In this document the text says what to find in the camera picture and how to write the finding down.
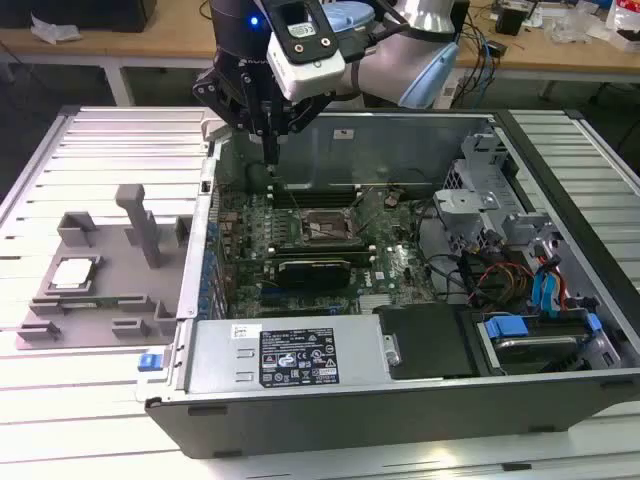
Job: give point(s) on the thin steel locking lever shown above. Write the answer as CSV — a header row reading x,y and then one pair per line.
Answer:
x,y
294,198

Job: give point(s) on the blue case latch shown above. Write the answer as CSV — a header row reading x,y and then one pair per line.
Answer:
x,y
149,361

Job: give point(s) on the hard disk in blue carrier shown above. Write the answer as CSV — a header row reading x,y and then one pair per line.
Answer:
x,y
530,345

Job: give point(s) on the small black box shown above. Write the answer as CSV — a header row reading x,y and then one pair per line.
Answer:
x,y
510,22

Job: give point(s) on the blue expansion slot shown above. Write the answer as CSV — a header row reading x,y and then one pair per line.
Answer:
x,y
271,290

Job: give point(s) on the large black box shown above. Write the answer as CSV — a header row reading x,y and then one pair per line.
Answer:
x,y
75,12

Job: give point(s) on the RAM slot white latches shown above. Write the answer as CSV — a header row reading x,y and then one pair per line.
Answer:
x,y
315,197
315,186

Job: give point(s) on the white crumpled plastic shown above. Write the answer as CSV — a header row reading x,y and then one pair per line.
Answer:
x,y
52,30

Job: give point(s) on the black grey PC case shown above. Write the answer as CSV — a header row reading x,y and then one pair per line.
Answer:
x,y
350,425

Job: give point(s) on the silver chipset heatsink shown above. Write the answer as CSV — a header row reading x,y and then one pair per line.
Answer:
x,y
377,302

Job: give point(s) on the grey power supply unit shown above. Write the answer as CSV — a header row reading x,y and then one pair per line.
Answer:
x,y
220,350

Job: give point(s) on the silver Intel CPU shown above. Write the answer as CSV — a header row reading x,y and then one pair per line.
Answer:
x,y
72,274

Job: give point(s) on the grey metal drive cage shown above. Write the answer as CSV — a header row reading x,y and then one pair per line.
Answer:
x,y
465,200

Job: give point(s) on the clear plastic bag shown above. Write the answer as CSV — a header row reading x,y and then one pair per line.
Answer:
x,y
570,25

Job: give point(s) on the black graphics card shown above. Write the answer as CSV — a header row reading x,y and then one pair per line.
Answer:
x,y
315,272

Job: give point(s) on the green loose RAM stick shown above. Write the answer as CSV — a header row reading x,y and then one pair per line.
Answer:
x,y
90,302

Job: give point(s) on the black plastic cover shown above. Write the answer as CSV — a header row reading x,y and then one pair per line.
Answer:
x,y
425,340

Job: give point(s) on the black tower box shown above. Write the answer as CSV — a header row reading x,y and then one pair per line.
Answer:
x,y
462,15

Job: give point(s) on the green motherboard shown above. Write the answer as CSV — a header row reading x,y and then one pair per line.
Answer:
x,y
400,235

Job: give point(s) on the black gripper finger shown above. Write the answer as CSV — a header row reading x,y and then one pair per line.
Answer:
x,y
225,100
300,115

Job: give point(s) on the black power adapter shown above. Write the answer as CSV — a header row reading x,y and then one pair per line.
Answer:
x,y
496,47

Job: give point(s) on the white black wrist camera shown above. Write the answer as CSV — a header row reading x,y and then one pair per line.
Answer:
x,y
310,70

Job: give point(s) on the white red bag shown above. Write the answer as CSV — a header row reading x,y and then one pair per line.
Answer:
x,y
625,25

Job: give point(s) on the grey parts rack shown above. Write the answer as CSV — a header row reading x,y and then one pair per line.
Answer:
x,y
110,280

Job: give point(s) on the wooden desk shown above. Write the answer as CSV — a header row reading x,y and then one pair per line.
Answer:
x,y
175,42

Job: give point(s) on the CPU socket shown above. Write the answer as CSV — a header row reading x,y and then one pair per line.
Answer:
x,y
327,227

